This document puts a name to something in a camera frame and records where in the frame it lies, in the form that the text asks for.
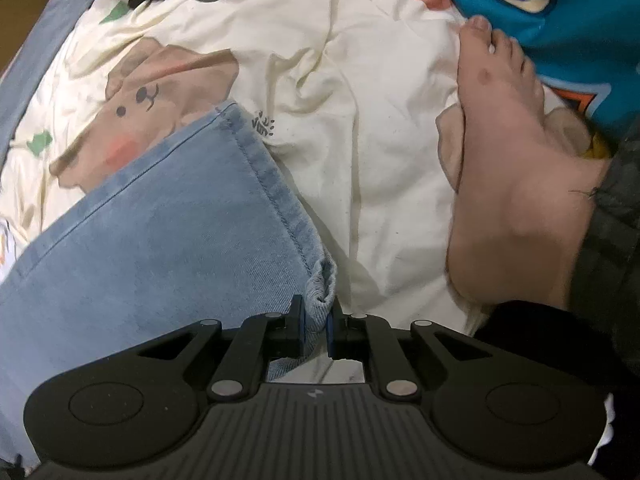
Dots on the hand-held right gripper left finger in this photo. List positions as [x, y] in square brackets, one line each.
[300, 330]

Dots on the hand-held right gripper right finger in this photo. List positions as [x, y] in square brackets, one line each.
[331, 332]

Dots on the light blue jeans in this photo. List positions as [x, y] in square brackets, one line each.
[175, 235]

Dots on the cream bear print bedsheet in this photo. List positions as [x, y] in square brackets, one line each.
[375, 110]

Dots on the person's bare foot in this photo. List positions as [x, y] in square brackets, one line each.
[510, 185]

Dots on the person's dark trouser leg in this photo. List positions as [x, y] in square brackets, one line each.
[610, 235]

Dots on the blue patterned blanket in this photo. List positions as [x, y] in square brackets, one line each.
[565, 25]

